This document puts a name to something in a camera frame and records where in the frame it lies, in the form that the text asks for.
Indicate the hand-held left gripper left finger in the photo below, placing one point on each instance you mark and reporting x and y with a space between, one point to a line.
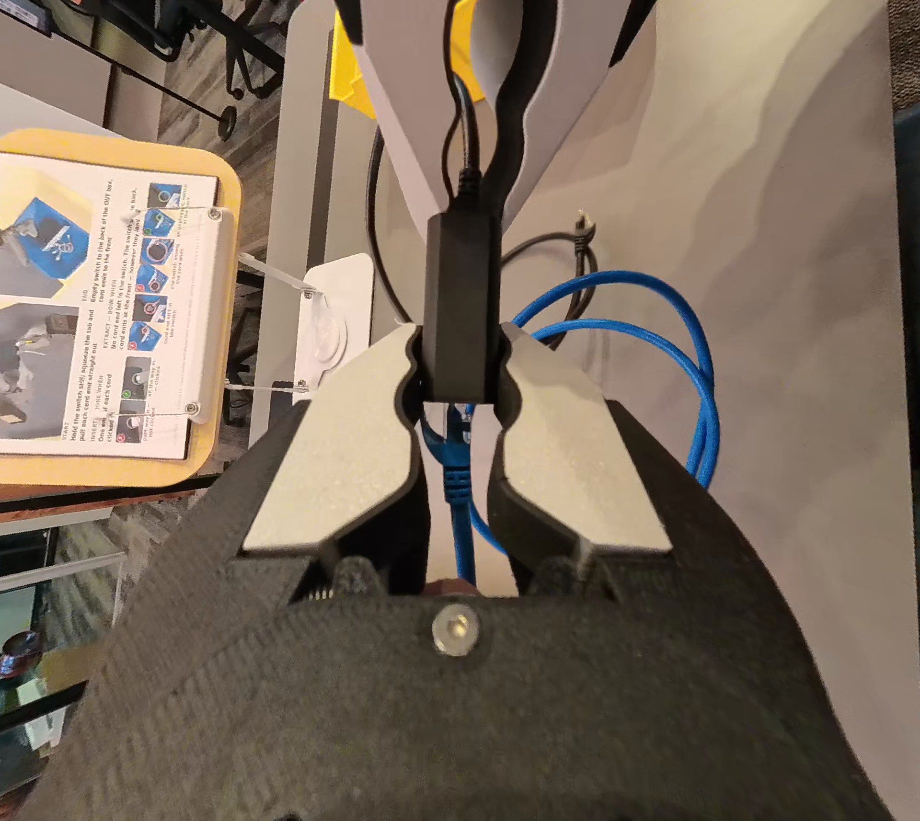
338 469

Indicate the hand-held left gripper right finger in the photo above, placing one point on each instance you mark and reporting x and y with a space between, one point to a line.
575 476

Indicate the black ethernet port adapter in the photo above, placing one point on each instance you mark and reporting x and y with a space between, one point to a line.
460 304

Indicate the yellow plastic bin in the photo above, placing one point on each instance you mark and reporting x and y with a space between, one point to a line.
348 81

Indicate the tan wooden board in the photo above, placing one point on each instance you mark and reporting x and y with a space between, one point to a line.
144 472

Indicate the printed instruction sheet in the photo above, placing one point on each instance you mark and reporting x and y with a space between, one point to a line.
43 224

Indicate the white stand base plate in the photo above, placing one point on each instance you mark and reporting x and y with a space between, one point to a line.
338 289

